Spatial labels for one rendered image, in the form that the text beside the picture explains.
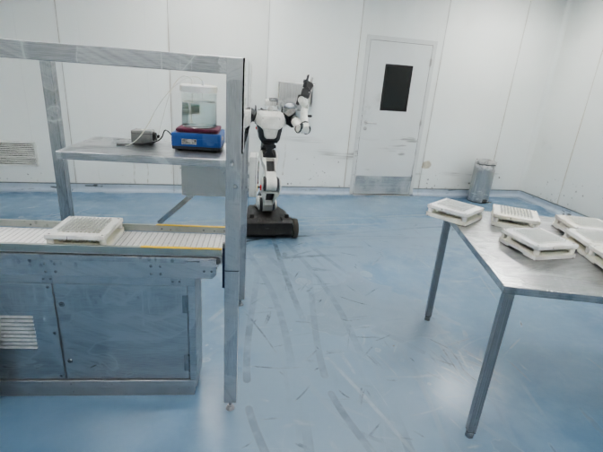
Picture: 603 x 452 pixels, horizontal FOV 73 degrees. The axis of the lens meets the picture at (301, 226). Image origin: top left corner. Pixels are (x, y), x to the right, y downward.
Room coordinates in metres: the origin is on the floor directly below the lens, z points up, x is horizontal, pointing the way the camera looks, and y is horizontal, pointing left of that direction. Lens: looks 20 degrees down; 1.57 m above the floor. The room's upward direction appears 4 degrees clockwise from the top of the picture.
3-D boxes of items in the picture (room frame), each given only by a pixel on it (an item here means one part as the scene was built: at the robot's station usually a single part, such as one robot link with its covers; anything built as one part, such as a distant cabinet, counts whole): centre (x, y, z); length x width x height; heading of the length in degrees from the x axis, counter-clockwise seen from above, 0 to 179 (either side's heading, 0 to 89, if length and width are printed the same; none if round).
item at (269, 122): (4.21, 0.40, 1.09); 0.34 x 0.30 x 0.36; 103
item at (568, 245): (1.94, -1.19, 0.89); 0.25 x 0.24 x 0.02; 17
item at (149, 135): (1.78, 0.70, 1.28); 0.12 x 0.07 x 0.06; 96
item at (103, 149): (1.72, 0.64, 1.22); 0.62 x 0.38 x 0.04; 96
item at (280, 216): (4.13, 0.38, 0.19); 0.64 x 0.52 x 0.33; 13
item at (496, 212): (2.35, -1.26, 0.89); 0.25 x 0.24 x 0.02; 158
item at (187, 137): (1.79, 0.47, 1.29); 0.21 x 0.20 x 0.09; 6
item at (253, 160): (2.62, 0.34, 0.94); 0.17 x 0.06 x 0.26; 6
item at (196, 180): (1.88, 0.46, 1.11); 0.22 x 0.11 x 0.20; 96
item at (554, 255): (1.94, -1.19, 0.84); 0.24 x 0.24 x 0.02; 17
